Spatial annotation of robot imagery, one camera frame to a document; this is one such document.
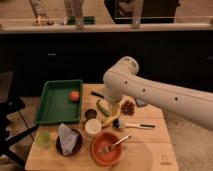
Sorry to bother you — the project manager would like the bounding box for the red orange apple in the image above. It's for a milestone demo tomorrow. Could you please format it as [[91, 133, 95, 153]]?
[[70, 91, 80, 102]]

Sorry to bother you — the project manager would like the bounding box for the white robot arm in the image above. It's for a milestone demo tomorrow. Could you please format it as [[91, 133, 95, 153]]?
[[103, 56, 213, 131]]

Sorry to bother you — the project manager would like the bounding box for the green pepper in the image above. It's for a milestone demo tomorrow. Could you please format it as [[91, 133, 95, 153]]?
[[96, 99, 110, 117]]

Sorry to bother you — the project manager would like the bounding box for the brown pine cone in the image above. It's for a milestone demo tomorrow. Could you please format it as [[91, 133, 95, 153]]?
[[121, 100, 135, 116]]

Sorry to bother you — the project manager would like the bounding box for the yellow banana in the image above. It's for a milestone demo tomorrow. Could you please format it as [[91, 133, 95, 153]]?
[[102, 116, 119, 128]]

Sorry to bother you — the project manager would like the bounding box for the small metal cup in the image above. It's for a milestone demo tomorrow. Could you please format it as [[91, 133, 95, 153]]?
[[85, 109, 97, 120]]

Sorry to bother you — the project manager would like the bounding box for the blue sponge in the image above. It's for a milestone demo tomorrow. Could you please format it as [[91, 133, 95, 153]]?
[[135, 99, 147, 107]]

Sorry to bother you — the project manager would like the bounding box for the white cup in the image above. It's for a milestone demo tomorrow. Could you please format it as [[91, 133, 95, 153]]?
[[85, 119, 102, 136]]

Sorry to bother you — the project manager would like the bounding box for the metal fork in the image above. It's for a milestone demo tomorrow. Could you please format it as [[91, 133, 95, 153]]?
[[101, 134, 132, 154]]

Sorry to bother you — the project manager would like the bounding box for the orange bowl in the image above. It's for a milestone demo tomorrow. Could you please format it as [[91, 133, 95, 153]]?
[[90, 132, 122, 167]]

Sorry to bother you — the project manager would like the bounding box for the grey crumpled cloth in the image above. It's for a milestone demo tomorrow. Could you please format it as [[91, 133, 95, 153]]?
[[58, 123, 79, 156]]

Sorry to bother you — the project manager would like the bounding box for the green plastic tray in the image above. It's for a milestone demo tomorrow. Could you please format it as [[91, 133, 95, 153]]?
[[34, 80, 83, 125]]

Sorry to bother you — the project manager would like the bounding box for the dark brown plate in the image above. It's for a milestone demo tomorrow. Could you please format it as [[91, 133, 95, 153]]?
[[56, 129, 83, 156]]

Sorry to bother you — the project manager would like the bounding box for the light green cup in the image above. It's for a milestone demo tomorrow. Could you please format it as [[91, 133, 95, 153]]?
[[35, 131, 51, 148]]

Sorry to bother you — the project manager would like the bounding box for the dark cabinet counter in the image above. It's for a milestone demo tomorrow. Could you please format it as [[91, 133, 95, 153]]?
[[0, 25, 213, 96]]

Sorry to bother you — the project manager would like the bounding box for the black chair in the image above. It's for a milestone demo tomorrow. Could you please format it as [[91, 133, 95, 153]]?
[[0, 70, 40, 167]]

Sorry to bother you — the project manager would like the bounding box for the black handled dish brush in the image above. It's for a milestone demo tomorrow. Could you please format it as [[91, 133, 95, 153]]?
[[113, 119, 155, 129]]

